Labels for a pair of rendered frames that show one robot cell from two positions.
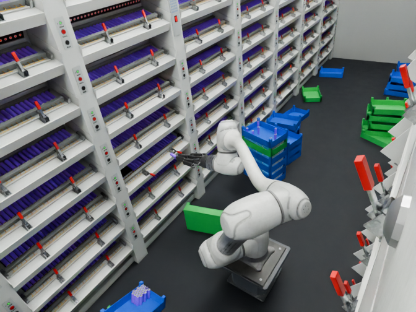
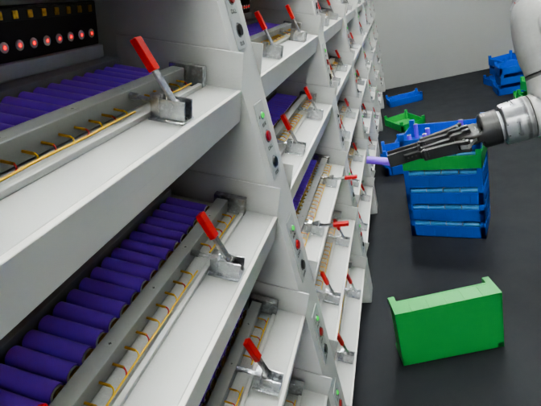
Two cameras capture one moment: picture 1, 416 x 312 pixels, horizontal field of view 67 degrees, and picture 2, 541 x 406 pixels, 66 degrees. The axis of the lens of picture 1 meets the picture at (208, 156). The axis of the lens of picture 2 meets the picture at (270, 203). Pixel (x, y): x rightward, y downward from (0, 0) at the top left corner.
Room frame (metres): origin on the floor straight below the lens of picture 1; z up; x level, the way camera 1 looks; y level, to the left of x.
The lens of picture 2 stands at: (0.76, 0.73, 1.04)
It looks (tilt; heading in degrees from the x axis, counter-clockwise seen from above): 23 degrees down; 343
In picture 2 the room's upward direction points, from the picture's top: 16 degrees counter-clockwise
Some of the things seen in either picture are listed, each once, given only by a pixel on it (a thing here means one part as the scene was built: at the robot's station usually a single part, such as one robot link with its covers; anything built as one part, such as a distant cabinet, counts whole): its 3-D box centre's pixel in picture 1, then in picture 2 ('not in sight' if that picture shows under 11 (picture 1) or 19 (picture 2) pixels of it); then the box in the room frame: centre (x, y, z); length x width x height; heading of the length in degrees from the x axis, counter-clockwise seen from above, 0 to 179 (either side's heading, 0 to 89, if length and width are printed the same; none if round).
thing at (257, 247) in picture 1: (252, 234); not in sight; (1.13, -0.19, 0.38); 0.18 x 0.16 x 0.22; 110
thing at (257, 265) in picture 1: (255, 247); not in sight; (1.15, -0.21, 0.24); 0.22 x 0.18 x 0.06; 138
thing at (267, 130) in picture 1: (264, 132); (442, 132); (2.07, -0.46, 0.44); 0.30 x 0.20 x 0.08; 36
